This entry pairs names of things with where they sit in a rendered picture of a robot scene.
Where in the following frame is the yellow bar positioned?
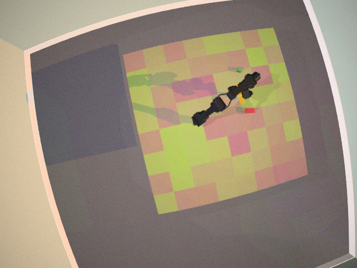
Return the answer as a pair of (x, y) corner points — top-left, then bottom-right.
(237, 93), (245, 104)

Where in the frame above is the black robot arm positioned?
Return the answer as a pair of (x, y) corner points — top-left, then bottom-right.
(192, 72), (260, 127)

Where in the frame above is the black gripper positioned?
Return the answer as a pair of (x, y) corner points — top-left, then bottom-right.
(228, 82), (241, 91)

